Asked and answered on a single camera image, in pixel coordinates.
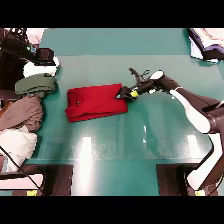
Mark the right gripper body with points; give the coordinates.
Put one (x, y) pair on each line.
(128, 92)

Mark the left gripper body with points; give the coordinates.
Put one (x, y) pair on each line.
(45, 56)

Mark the red T-shirt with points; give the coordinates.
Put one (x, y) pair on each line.
(95, 101)

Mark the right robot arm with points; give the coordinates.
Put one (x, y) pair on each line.
(193, 106)

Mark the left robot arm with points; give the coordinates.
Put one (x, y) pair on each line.
(13, 43)

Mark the white garment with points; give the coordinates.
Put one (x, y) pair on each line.
(213, 34)
(36, 69)

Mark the green garment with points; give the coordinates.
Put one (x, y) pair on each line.
(35, 85)

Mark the cream garment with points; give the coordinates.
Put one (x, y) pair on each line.
(16, 145)

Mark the dark purple garment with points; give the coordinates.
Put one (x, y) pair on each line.
(213, 52)

